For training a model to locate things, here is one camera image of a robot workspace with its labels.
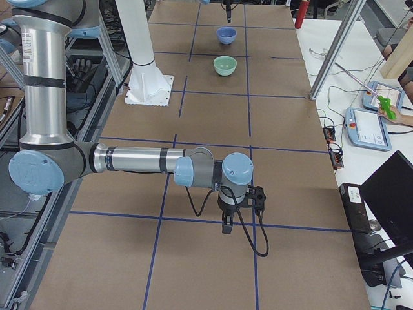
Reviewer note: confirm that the far orange connector block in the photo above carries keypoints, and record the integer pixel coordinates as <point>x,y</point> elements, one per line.
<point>329,129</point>

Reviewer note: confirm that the red bottle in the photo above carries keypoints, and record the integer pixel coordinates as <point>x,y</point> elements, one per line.
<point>301,13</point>

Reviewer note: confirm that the black box computer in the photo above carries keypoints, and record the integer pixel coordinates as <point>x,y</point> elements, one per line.
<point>355,210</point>

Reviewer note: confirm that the aluminium frame post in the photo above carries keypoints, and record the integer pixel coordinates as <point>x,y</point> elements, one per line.
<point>336,46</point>

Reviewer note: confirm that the near teach pendant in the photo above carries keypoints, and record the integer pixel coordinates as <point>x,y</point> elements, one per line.
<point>366,129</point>

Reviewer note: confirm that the orange connector block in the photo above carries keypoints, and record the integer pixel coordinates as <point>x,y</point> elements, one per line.
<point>329,129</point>
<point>336,155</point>

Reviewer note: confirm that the far teach pendant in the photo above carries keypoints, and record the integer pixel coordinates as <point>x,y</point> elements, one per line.
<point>395,94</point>

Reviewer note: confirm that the wooden board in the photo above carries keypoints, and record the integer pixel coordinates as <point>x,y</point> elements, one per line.
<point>398,57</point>

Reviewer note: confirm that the green bowl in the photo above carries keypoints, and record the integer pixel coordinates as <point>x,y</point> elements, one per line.
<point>224,65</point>

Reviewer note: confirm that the near orange connector block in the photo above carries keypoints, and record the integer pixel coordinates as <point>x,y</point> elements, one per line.
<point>336,155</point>

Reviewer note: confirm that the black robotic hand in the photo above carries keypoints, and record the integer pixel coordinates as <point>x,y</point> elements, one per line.
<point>79,73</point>

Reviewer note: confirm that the teach pendant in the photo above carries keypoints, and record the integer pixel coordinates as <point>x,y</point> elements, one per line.
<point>366,129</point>
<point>395,94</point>

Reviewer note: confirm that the person hand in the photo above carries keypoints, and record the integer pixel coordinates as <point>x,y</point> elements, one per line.
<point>399,119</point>

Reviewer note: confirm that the black laptop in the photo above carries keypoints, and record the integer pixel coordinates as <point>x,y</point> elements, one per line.
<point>388,194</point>

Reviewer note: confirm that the white pedestal base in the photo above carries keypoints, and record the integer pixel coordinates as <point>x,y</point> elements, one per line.
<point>147,84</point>

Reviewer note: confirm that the blue bowl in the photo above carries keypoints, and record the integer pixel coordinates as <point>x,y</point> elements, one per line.
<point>226,35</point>

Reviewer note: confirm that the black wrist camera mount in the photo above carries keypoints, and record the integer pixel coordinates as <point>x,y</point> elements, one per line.
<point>254,198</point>

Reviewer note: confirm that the green grabber tool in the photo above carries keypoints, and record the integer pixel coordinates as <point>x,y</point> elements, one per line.
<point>384,103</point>

